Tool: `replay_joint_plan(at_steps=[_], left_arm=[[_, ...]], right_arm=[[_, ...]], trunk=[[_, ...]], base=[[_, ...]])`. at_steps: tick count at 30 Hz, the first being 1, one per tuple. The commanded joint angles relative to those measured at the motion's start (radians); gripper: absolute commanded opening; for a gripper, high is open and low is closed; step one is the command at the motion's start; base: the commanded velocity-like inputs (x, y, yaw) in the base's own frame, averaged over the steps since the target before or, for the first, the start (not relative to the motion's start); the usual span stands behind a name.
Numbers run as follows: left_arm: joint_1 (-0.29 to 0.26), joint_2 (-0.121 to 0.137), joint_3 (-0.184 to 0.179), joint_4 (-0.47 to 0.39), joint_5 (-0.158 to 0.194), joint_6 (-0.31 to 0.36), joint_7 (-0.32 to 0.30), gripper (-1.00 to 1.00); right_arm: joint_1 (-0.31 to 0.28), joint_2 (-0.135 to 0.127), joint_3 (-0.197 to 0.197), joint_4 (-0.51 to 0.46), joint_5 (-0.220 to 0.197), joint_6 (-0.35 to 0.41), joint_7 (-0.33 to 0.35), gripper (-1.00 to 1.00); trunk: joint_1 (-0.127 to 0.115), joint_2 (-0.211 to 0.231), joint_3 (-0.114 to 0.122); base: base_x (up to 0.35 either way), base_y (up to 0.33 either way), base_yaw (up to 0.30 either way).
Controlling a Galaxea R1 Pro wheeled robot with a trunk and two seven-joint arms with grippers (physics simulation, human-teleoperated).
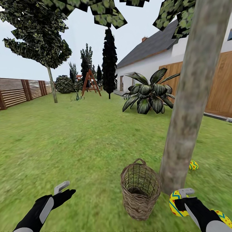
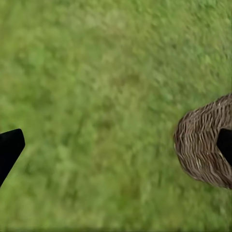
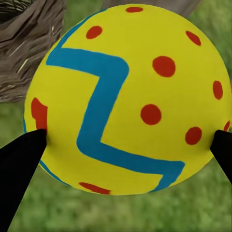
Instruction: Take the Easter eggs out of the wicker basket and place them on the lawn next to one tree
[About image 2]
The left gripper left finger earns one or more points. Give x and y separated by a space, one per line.
12 144

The wicker basket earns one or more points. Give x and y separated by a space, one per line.
195 142

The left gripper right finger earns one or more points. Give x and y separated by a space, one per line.
224 143

